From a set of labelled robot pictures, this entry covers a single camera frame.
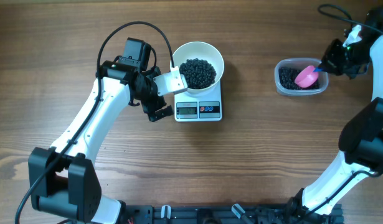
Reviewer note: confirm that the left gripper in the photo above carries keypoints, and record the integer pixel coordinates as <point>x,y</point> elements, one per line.
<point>149,107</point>

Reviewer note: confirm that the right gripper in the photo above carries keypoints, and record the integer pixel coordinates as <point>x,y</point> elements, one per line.
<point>329,63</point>

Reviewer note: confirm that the pink scoop with blue handle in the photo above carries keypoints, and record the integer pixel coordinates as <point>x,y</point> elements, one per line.
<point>307,76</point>

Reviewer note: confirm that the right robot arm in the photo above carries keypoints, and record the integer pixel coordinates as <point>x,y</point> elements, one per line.
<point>361,141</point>

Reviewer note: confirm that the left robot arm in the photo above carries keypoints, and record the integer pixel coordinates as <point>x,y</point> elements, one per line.
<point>62,178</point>

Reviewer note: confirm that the white digital kitchen scale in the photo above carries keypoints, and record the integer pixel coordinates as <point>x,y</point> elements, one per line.
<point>204,106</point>

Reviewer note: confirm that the white plastic bowl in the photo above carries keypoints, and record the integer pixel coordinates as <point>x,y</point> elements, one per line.
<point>202,51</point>

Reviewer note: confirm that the clear plastic container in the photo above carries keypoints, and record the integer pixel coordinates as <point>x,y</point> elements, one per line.
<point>299,64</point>

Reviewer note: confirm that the black beans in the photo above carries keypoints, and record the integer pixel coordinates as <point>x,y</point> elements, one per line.
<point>200,74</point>

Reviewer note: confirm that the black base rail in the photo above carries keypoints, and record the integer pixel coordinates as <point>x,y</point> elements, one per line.
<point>274,213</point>

